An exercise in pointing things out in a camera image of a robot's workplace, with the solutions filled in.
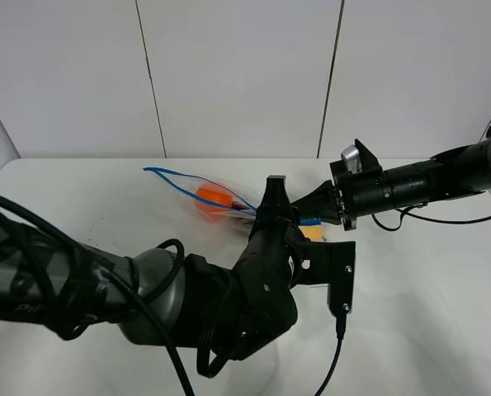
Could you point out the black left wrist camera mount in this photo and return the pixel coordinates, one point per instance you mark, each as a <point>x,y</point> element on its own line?
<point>331,264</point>

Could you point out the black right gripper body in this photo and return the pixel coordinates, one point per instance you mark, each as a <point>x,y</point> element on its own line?
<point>362,193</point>

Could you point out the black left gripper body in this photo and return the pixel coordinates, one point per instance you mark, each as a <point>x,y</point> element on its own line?
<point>250,305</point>

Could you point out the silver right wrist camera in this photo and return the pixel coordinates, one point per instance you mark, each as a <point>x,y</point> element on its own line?
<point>352,159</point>

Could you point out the clear zip bag blue seal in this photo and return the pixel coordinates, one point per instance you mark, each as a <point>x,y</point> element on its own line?
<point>184,186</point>

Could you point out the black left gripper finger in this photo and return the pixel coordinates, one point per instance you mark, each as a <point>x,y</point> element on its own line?
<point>276,205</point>

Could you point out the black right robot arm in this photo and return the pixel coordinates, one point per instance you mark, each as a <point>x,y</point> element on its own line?
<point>453,174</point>

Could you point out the orange fruit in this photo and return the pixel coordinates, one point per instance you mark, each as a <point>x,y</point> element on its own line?
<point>214,200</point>

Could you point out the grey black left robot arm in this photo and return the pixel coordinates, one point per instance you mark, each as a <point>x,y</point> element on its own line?
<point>164,296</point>

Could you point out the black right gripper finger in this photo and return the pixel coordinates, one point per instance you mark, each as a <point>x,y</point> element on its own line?
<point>325,216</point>
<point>320,201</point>

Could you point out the dark purple eggplant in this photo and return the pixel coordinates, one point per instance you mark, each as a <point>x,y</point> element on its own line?
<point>243,217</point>

